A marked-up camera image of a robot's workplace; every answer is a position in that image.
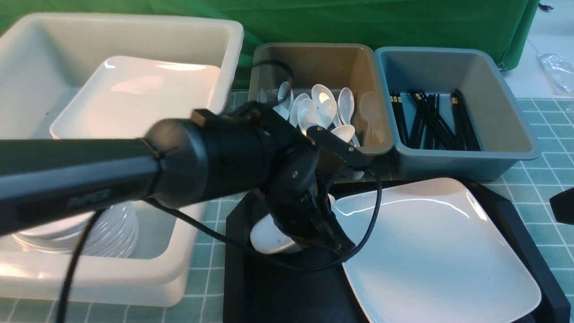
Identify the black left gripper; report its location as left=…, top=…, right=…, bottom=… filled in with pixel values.
left=269, top=179, right=356, bottom=257

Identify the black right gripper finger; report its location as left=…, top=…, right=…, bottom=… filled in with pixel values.
left=549, top=188, right=574, bottom=225

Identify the white small bowl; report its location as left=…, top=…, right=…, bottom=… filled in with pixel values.
left=249, top=198, right=323, bottom=255

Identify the large white square plate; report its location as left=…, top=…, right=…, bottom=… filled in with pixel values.
left=343, top=178, right=541, bottom=323

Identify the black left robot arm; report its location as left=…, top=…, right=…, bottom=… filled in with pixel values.
left=0, top=102, right=355, bottom=256

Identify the checkered teal tablecloth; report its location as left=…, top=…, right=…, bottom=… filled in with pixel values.
left=0, top=89, right=574, bottom=323

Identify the black serving tray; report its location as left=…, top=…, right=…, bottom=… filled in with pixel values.
left=223, top=178, right=572, bottom=323

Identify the pile of white spoons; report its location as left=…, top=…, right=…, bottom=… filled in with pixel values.
left=258, top=82, right=360, bottom=147

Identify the clear plastic bag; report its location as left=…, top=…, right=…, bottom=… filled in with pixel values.
left=537, top=53, right=574, bottom=97

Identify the blue plastic chopstick bin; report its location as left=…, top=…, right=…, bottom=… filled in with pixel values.
left=374, top=47, right=541, bottom=181

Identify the pile of black chopsticks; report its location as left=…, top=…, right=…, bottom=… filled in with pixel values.
left=389, top=89, right=482, bottom=151

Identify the brown plastic spoon bin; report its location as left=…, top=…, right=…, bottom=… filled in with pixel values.
left=253, top=43, right=398, bottom=180

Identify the green backdrop cloth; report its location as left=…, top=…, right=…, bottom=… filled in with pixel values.
left=0, top=0, right=539, bottom=88

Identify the stack of white small bowls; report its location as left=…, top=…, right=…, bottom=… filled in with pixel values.
left=12, top=202, right=139, bottom=258

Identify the stack of white square plates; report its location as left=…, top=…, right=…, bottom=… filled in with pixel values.
left=50, top=57, right=221, bottom=139

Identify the large white plastic bin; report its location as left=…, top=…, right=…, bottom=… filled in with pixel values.
left=1, top=13, right=244, bottom=307

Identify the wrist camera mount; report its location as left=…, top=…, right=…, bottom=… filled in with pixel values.
left=307, top=126, right=369, bottom=186

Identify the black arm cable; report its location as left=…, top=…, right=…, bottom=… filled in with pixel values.
left=56, top=61, right=383, bottom=323

